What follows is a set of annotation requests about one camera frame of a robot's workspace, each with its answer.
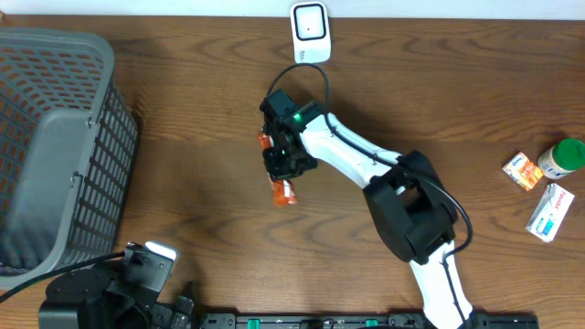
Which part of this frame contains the green lid jar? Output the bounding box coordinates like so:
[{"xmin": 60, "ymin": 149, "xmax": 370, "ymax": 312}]
[{"xmin": 537, "ymin": 138, "xmax": 584, "ymax": 179}]

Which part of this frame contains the small orange box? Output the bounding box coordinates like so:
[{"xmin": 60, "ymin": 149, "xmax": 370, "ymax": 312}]
[{"xmin": 502, "ymin": 152, "xmax": 544, "ymax": 191}]

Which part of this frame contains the grey plastic mesh basket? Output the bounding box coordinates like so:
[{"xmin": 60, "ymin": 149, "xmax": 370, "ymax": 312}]
[{"xmin": 1, "ymin": 27, "xmax": 138, "ymax": 290}]

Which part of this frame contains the black mounting rail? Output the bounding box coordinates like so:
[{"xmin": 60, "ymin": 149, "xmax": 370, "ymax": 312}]
[{"xmin": 198, "ymin": 313, "xmax": 540, "ymax": 329}]

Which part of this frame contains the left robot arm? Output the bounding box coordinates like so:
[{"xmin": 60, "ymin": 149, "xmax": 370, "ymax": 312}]
[{"xmin": 38, "ymin": 241, "xmax": 199, "ymax": 329}]

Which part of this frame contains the white blue medicine box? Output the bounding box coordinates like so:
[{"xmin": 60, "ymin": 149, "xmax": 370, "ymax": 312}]
[{"xmin": 526, "ymin": 183, "xmax": 575, "ymax": 243}]

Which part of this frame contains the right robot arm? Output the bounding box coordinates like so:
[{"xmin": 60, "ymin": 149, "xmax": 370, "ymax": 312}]
[{"xmin": 259, "ymin": 90, "xmax": 473, "ymax": 328}]

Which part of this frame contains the white barcode scanner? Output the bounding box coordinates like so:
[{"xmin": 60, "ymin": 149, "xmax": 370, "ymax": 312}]
[{"xmin": 290, "ymin": 1, "xmax": 332, "ymax": 64}]

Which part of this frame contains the red Top chocolate bar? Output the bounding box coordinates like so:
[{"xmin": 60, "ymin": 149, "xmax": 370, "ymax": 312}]
[{"xmin": 258, "ymin": 133, "xmax": 297, "ymax": 206}]

